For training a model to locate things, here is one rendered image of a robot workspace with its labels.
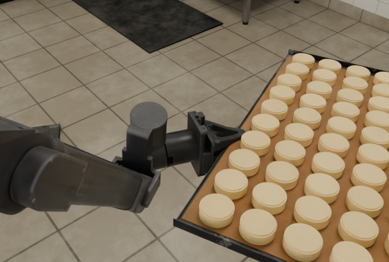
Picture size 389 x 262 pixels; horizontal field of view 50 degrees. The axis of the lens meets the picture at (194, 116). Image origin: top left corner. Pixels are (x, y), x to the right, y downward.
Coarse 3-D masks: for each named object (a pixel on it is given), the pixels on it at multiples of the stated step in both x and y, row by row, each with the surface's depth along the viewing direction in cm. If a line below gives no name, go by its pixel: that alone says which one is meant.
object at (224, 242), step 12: (336, 60) 97; (276, 72) 94; (372, 72) 95; (252, 108) 82; (204, 180) 65; (180, 216) 59; (180, 228) 57; (192, 228) 56; (204, 228) 57; (216, 240) 55; (228, 240) 54; (240, 252) 54; (252, 252) 53; (264, 252) 54
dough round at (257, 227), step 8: (248, 216) 57; (256, 216) 57; (264, 216) 57; (272, 216) 57; (240, 224) 56; (248, 224) 55; (256, 224) 55; (264, 224) 55; (272, 224) 56; (240, 232) 56; (248, 232) 55; (256, 232) 54; (264, 232) 54; (272, 232) 55; (248, 240) 55; (256, 240) 54; (264, 240) 54; (272, 240) 55
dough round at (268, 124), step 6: (264, 114) 77; (252, 120) 75; (258, 120) 75; (264, 120) 75; (270, 120) 75; (276, 120) 75; (252, 126) 75; (258, 126) 74; (264, 126) 74; (270, 126) 74; (276, 126) 74; (264, 132) 73; (270, 132) 73; (276, 132) 74
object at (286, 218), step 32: (288, 64) 97; (320, 128) 77; (224, 160) 69; (352, 160) 70; (288, 192) 63; (384, 192) 64; (288, 224) 58; (384, 224) 59; (288, 256) 54; (320, 256) 54; (384, 256) 54
